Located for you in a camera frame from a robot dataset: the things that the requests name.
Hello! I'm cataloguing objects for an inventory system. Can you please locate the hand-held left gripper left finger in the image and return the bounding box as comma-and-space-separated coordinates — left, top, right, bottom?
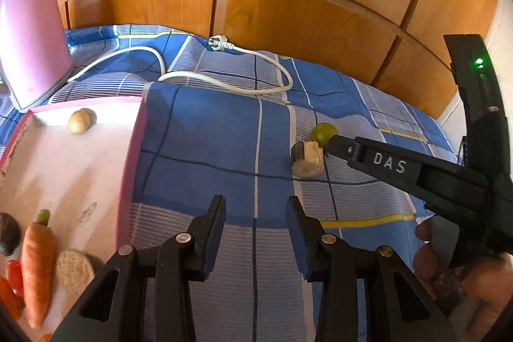
50, 195, 227, 342

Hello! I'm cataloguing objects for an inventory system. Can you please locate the pink rimmed tray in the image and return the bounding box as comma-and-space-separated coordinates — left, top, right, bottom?
0, 97, 148, 342

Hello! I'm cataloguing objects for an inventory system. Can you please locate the small red tomato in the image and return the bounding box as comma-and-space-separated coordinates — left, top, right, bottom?
6, 259, 25, 296

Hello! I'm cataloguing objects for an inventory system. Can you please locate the dark brown round fruit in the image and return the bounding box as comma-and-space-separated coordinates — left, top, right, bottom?
0, 212, 21, 256

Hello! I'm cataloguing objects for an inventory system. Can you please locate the pink electric kettle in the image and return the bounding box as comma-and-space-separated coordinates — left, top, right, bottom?
0, 0, 75, 112

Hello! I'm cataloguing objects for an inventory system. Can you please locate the orange carrot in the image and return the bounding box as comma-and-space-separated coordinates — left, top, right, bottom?
21, 209, 57, 329

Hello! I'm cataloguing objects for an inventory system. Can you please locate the blue checkered bedsheet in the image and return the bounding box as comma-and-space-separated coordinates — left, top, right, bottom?
0, 23, 461, 342

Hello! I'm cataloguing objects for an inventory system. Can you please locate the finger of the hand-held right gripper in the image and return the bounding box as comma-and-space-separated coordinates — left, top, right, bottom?
326, 134, 487, 214

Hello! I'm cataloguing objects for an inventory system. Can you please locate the tan round fruit slice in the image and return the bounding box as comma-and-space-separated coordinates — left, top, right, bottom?
55, 249, 96, 304

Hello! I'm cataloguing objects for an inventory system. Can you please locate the green grape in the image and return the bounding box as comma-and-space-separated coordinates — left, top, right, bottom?
310, 123, 338, 147

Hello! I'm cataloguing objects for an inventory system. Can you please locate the person's right hand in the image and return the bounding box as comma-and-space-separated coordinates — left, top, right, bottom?
415, 217, 513, 327

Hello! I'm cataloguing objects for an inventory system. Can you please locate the brown wood-like chunk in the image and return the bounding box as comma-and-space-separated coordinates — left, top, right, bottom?
290, 140, 325, 178

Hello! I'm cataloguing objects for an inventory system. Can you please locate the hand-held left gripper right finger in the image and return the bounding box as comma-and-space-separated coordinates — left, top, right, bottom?
285, 196, 459, 342

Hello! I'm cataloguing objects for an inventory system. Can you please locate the white power cord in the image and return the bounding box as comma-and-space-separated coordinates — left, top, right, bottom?
67, 35, 293, 97

